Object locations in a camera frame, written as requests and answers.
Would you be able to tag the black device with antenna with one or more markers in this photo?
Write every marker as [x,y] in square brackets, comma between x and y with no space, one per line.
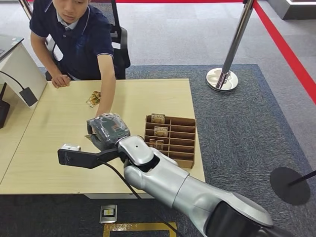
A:
[4,113]

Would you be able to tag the person's right forearm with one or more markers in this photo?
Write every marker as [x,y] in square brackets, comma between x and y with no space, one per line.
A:
[41,55]

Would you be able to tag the person's left forearm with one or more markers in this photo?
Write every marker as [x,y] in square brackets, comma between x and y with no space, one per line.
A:
[107,85]

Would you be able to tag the person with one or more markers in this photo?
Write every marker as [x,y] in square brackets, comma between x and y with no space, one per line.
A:
[81,42]

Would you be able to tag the pale wood side desk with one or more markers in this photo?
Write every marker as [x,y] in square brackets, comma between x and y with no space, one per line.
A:
[12,140]

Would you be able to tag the slanted metal bar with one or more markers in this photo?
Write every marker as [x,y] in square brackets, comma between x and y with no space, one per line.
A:
[24,6]

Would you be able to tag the thin black pole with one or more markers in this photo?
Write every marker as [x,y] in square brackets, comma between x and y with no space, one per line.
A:
[303,178]

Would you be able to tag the white angled stand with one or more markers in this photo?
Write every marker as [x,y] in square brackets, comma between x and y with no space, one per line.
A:
[22,72]

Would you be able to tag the grey display platform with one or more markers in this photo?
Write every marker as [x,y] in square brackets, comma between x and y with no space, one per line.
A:
[296,9]

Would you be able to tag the red barrier belt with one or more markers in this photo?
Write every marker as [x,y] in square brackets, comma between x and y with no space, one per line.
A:
[173,1]
[283,49]

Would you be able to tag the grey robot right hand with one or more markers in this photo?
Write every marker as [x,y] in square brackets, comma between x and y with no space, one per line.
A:
[108,129]

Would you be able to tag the yellow floor tape frame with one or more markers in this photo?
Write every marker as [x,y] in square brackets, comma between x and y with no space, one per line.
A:
[138,226]

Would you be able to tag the wooden card organizer box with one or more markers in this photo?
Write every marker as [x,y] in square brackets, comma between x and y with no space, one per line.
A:
[182,144]

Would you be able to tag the black office chair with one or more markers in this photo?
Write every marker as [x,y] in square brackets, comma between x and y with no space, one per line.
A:
[122,49]

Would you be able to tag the chrome stanchion post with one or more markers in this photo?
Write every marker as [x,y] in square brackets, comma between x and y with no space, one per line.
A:
[234,42]

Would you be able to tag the dark laptop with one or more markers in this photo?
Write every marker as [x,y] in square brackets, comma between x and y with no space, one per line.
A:
[7,44]

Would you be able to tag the metal floor socket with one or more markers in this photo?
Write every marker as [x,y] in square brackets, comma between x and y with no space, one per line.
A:
[108,214]

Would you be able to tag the grey blue carpet mat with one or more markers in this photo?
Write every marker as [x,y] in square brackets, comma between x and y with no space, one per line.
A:
[246,124]

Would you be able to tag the black round floor base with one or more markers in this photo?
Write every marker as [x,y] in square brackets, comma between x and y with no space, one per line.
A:
[283,189]

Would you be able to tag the person's right hand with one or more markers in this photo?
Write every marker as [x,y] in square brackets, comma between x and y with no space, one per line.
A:
[60,81]

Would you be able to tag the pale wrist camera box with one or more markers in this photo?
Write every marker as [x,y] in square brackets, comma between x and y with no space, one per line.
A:
[70,147]

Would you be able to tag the chrome stanchion base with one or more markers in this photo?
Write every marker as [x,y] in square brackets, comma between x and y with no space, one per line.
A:
[212,80]

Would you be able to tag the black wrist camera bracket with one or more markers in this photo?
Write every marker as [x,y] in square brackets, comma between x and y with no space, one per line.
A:
[81,158]

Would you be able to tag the black power adapter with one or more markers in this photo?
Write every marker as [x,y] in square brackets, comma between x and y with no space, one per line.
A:
[28,96]

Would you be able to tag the light wood desk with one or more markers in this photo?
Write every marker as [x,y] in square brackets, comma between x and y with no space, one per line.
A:
[62,130]

